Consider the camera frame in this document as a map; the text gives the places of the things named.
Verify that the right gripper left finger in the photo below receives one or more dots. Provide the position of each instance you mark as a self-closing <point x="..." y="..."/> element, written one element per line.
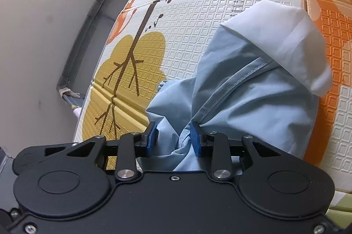
<point x="132" y="146"/>

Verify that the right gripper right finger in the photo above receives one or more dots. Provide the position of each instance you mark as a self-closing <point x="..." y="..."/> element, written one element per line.
<point x="214" y="150"/>

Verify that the light blue shirt white collar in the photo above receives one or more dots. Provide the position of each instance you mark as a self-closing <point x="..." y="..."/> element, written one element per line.
<point x="262" y="74"/>

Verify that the colourful foam play mat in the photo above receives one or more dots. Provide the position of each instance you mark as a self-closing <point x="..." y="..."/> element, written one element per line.
<point x="160" y="40"/>

